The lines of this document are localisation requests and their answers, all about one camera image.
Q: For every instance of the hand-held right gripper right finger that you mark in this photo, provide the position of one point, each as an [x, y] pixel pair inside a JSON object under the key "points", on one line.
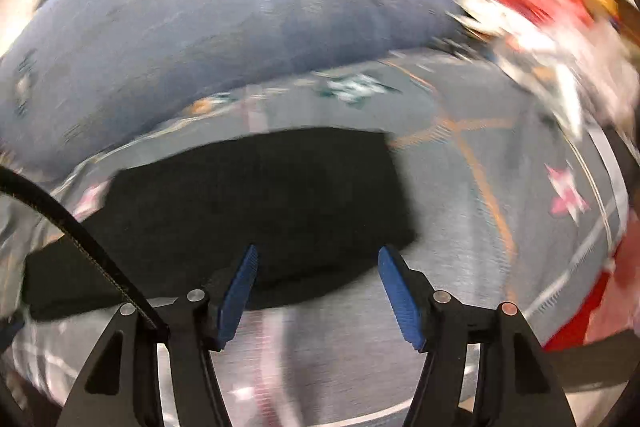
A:
{"points": [[401, 292]]}

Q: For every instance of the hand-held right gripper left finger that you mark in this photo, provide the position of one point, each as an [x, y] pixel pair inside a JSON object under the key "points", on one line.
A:
{"points": [[239, 291]]}

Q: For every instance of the black pants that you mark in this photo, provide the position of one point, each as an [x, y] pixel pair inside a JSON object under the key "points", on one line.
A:
{"points": [[260, 202]]}

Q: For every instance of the grey printed blanket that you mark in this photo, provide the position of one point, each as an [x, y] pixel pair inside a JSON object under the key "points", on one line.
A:
{"points": [[505, 187]]}

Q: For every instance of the red cloth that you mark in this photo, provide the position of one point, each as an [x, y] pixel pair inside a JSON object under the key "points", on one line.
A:
{"points": [[595, 297]]}

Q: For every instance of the pile of red white items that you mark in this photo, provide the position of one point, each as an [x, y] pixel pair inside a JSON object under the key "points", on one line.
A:
{"points": [[545, 27]]}

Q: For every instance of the blue grey pillow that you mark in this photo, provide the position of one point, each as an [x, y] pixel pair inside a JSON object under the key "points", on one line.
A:
{"points": [[210, 32]]}

